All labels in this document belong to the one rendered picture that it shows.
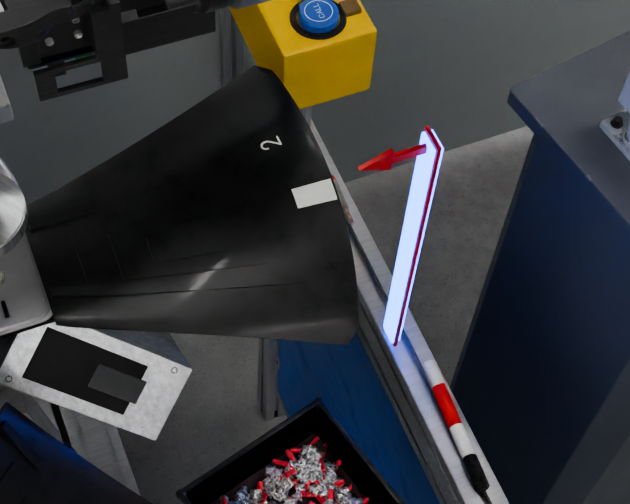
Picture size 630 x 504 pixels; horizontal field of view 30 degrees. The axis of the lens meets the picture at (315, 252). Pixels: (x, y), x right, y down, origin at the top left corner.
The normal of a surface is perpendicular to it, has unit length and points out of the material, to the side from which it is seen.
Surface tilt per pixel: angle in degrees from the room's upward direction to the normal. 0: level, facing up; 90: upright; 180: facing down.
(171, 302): 14
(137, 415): 50
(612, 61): 0
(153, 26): 90
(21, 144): 90
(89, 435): 0
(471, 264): 0
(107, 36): 90
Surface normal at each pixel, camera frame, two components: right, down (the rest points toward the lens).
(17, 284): 0.04, -0.53
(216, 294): 0.22, -0.30
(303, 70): 0.38, 0.79
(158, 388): 0.32, 0.26
